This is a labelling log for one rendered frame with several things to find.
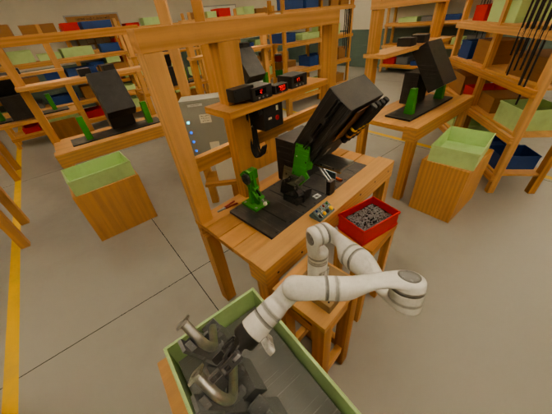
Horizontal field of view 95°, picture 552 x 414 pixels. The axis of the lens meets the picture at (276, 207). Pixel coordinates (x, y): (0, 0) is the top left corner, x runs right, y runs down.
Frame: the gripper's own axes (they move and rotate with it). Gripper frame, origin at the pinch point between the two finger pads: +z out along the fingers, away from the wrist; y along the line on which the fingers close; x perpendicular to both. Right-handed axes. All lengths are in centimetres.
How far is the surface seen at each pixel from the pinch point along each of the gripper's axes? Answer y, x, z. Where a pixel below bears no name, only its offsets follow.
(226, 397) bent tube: -1.0, 8.3, 3.1
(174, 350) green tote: -33.3, -6.3, 20.3
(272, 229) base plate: -80, -10, -43
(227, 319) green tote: -43.1, 1.6, 1.0
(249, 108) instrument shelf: -66, -70, -80
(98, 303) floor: -178, -63, 111
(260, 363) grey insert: -30.5, 20.9, -0.3
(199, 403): 1.1, 3.3, 7.9
